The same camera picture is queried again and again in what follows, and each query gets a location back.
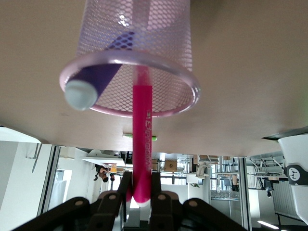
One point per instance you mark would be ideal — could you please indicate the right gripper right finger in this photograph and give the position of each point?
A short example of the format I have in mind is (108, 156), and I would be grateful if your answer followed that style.
(173, 214)

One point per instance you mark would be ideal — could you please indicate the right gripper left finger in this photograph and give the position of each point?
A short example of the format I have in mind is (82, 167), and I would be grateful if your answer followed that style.
(103, 211)

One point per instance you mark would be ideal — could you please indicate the pink highlighter pen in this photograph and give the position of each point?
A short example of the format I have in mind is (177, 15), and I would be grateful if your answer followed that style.
(142, 120)

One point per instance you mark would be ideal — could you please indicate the purple highlighter pen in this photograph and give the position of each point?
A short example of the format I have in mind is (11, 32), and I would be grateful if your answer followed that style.
(96, 79)

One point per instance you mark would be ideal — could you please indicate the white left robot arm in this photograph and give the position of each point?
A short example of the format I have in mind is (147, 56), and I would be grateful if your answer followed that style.
(298, 156)

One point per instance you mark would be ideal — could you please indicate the pink mesh pen holder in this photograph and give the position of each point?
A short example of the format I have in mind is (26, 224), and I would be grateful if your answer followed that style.
(168, 36)

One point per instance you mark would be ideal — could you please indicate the person in background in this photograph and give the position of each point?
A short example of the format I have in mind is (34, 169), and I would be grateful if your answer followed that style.
(103, 173)

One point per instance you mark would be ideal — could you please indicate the brown cardboard box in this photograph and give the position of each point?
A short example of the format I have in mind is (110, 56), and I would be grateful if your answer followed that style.
(170, 166)

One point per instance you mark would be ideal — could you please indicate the green highlighter pen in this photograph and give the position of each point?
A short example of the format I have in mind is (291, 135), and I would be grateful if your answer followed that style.
(154, 138)

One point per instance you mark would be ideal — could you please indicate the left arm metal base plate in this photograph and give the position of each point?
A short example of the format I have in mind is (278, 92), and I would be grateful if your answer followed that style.
(288, 134)

